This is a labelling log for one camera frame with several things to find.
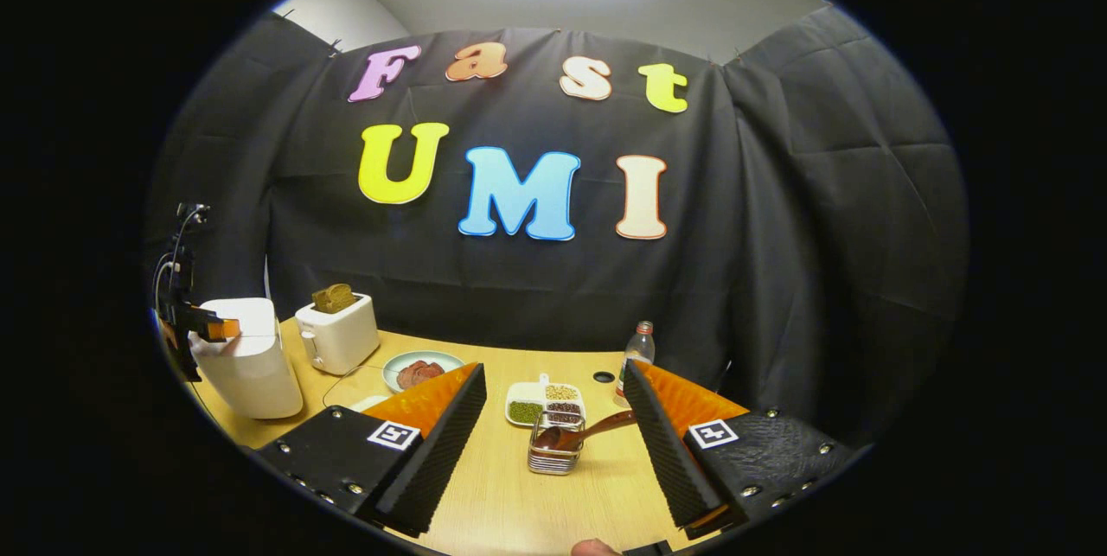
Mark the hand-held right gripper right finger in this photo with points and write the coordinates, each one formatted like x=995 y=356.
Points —
x=670 y=461

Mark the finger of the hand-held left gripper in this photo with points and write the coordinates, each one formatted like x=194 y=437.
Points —
x=212 y=327

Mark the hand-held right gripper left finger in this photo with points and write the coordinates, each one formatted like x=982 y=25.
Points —
x=432 y=469

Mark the white rice cooker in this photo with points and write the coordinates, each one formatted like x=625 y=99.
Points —
x=251 y=374

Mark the brown wooden spoon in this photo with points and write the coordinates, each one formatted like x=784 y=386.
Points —
x=597 y=428

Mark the red meat slice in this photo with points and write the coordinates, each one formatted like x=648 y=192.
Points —
x=408 y=374
x=432 y=372

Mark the pile of green mung beans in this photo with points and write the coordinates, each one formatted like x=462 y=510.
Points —
x=526 y=412

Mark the clear plastic water bottle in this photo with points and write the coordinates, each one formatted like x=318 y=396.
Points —
x=638 y=353

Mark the pale green plate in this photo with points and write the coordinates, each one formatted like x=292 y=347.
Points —
x=441 y=357

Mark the pile of dark red beans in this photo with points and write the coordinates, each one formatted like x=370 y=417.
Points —
x=564 y=407

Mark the white divided dish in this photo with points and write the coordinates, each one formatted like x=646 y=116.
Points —
x=523 y=392

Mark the brown bread slice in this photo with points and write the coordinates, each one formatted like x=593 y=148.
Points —
x=333 y=299

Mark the pile of yellow soybeans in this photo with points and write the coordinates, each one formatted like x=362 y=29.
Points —
x=562 y=392

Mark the white toaster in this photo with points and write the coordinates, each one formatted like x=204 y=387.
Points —
x=342 y=340

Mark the black backdrop cloth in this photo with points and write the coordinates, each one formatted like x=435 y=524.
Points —
x=778 y=236

